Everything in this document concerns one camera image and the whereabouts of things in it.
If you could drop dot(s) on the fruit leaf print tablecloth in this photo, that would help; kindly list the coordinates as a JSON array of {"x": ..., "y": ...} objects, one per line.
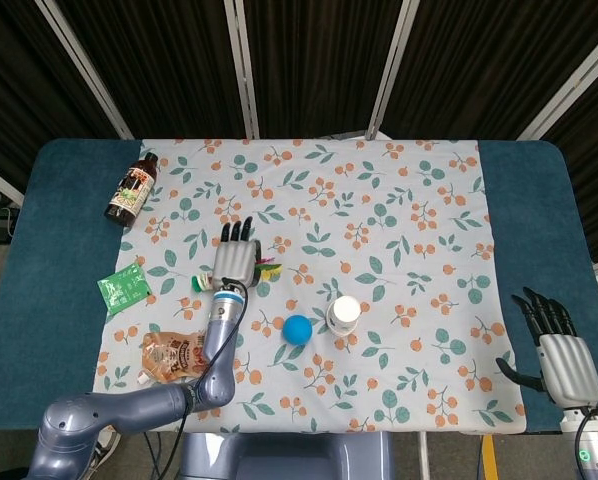
[{"x": 379, "y": 240}]

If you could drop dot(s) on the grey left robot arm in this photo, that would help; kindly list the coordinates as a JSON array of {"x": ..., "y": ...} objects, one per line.
[{"x": 219, "y": 340}]

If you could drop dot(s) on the blue rubber ball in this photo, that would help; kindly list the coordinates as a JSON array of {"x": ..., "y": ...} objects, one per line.
[{"x": 298, "y": 331}]

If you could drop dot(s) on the grey robot torso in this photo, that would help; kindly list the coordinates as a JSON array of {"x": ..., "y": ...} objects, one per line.
[{"x": 289, "y": 457}]

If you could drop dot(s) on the yellow green item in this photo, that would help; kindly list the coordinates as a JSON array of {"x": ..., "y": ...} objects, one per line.
[{"x": 202, "y": 282}]

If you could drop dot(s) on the dark folding screen white frame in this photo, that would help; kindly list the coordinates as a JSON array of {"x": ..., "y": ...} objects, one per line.
[{"x": 319, "y": 60}]

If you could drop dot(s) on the white table leg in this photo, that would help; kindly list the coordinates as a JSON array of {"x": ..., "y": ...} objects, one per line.
[{"x": 424, "y": 457}]

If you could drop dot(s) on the floral paper cup stack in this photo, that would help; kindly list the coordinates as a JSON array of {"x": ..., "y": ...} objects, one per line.
[{"x": 344, "y": 312}]

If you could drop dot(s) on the teal blue table cover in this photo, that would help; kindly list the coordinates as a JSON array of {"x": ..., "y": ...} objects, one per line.
[{"x": 54, "y": 250}]

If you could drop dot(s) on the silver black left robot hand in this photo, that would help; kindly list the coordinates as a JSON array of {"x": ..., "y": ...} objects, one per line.
[{"x": 235, "y": 262}]

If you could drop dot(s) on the white sneaker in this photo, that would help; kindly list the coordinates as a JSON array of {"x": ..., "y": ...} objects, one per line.
[{"x": 106, "y": 450}]

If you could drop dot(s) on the peanut butter spout pouch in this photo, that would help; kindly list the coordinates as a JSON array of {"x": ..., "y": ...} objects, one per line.
[{"x": 174, "y": 357}]

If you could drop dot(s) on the green sachet packet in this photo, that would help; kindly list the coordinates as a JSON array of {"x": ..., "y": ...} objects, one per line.
[{"x": 124, "y": 289}]

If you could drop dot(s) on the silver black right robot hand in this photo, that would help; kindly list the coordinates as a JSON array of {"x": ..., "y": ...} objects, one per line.
[{"x": 566, "y": 365}]

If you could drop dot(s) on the dark brown sauce bottle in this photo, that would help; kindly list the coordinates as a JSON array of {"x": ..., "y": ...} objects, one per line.
[{"x": 130, "y": 192}]

